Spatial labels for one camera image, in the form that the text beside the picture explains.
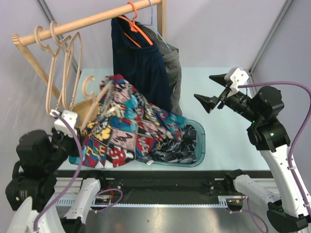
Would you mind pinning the wooden clothes rack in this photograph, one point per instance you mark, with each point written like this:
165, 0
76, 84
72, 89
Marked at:
71, 28

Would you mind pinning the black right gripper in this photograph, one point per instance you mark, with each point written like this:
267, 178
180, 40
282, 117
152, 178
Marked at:
209, 103

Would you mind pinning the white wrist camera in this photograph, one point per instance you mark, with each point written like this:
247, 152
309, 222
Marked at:
234, 78
65, 122

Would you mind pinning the light blue wire hanger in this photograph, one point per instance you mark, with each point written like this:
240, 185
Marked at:
153, 26

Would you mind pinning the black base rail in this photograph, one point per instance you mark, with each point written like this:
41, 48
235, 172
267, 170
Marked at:
181, 187

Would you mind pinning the colourful comic print shorts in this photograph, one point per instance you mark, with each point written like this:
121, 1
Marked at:
125, 127

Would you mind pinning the navy blue shorts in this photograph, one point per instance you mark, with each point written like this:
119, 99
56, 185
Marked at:
140, 64

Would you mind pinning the teal plastic basket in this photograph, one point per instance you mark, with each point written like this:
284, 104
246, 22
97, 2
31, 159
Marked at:
200, 147

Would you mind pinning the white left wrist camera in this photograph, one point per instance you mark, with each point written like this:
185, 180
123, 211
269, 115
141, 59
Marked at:
65, 122

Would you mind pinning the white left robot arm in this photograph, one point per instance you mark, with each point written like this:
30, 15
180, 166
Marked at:
30, 193

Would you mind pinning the dark patterned shorts in basket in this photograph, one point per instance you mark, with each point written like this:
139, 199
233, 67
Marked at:
171, 152

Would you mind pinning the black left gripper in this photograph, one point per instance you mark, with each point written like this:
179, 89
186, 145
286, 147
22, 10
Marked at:
75, 150

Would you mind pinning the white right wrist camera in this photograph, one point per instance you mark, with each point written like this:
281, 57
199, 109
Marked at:
234, 78

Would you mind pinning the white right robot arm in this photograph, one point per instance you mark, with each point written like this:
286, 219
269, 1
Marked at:
289, 210

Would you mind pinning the grey shorts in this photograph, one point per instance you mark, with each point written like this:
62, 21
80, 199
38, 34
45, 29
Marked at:
173, 68

